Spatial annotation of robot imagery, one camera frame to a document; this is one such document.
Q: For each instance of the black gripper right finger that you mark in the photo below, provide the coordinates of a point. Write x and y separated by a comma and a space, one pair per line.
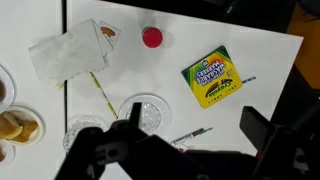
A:
263, 133

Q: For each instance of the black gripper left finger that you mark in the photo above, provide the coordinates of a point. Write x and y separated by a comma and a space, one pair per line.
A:
86, 146

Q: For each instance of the clear glass bowl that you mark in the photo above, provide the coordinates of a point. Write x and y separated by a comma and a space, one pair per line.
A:
80, 125

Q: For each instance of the clear glass lid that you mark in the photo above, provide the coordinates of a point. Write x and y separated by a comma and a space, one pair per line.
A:
150, 116

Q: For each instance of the thin yellow striped pencil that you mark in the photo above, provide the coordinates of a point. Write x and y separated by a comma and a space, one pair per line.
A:
103, 95

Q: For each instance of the blue marker pen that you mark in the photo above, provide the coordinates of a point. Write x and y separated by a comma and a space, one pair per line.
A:
249, 79

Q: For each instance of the small golden bread roll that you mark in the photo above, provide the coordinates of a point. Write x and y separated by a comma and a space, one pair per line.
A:
30, 130

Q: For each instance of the white plate with rolls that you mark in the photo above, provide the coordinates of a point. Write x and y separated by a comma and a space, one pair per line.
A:
35, 116

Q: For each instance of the green white marker pen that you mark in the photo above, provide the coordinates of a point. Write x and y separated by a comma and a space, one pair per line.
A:
191, 135

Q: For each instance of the yellow green Crayola marker box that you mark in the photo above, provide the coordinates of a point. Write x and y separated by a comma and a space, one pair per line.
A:
213, 76

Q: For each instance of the white plate with braided bread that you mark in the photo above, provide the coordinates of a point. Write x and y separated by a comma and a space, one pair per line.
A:
10, 151

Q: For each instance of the large golden bread roll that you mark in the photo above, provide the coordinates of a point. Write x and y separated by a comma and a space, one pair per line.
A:
8, 128

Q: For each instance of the braided golden bread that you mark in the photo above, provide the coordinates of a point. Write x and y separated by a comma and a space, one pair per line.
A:
1, 156

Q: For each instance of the white paper napkin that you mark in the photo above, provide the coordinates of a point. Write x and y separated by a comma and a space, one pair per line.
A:
66, 53

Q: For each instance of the white plate with brown pastry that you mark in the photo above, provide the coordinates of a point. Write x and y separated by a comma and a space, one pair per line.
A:
10, 86

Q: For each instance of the brown chocolate pastry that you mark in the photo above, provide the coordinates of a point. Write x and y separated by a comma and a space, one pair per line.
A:
2, 90

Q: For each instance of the small white picture card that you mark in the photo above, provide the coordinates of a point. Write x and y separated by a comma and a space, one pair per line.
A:
108, 32

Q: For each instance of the red-lidded sprinkle jar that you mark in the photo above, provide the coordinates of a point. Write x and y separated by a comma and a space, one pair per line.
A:
152, 37

